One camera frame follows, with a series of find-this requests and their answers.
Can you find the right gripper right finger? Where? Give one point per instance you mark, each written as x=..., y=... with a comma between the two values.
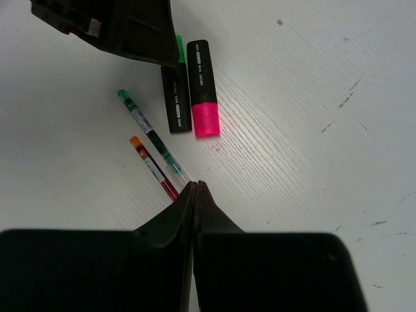
x=216, y=284

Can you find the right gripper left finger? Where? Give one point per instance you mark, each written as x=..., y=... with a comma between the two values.
x=162, y=257

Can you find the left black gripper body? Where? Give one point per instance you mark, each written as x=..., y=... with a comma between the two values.
x=94, y=22

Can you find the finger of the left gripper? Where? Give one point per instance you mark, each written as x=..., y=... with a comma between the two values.
x=149, y=33

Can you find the green highlighter marker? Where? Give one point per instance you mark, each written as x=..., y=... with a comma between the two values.
x=176, y=94

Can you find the pink highlighter marker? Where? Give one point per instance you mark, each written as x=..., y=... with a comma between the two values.
x=203, y=99

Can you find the red gel pen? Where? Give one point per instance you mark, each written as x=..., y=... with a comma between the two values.
x=154, y=168

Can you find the green gel pen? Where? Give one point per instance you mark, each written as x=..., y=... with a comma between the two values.
x=178, y=174

